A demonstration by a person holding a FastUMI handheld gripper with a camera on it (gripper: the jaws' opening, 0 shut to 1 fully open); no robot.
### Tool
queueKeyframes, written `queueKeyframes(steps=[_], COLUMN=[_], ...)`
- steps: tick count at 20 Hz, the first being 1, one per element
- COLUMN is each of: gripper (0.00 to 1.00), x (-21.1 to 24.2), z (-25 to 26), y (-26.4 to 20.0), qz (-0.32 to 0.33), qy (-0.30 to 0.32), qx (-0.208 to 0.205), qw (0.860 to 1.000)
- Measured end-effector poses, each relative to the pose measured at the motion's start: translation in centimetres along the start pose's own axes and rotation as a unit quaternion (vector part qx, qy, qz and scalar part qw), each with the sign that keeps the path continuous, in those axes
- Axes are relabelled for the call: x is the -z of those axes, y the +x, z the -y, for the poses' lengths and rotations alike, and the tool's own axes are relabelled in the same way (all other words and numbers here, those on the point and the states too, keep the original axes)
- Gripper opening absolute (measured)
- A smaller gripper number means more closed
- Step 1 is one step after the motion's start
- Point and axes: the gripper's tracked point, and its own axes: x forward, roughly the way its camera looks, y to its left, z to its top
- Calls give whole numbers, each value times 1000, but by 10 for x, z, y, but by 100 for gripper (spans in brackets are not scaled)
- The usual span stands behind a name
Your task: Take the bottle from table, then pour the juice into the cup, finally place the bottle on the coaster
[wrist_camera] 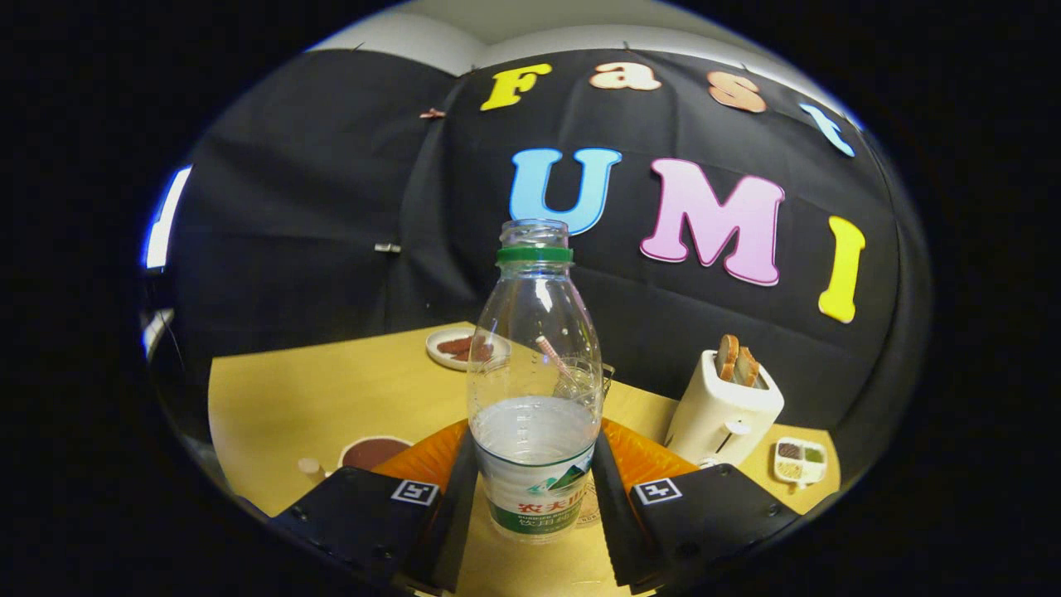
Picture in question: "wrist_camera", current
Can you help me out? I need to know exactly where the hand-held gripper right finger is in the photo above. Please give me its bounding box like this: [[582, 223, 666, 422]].
[[590, 417, 801, 594]]

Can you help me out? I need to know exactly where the small beige plate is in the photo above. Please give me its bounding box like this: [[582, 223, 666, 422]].
[[425, 328, 511, 371]]

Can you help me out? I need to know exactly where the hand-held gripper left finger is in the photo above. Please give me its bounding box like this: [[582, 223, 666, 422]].
[[269, 419, 480, 594]]

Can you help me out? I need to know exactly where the wooden table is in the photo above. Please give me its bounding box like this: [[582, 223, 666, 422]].
[[207, 322, 841, 597]]

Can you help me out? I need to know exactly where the clear plastic juice bottle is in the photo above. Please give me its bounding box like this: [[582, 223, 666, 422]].
[[467, 219, 603, 544]]

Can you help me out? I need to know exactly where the beige cup with wooden handle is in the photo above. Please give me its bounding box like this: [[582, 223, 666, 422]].
[[297, 435, 414, 484]]

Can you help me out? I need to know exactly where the clear drinking glass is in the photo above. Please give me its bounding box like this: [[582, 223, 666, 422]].
[[554, 357, 616, 415]]

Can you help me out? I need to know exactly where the black backdrop cloth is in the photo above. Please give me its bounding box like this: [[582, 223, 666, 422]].
[[149, 48, 929, 498]]

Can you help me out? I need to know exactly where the striped drinking straw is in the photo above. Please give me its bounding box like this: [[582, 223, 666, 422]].
[[535, 335, 574, 384]]

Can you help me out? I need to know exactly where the round cork coaster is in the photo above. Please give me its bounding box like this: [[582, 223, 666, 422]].
[[576, 477, 603, 529]]

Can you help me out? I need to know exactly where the white divided dish with beans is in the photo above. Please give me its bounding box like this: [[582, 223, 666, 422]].
[[773, 437, 828, 486]]

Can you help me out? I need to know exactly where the white toaster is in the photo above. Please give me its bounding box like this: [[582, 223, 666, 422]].
[[666, 349, 785, 468]]

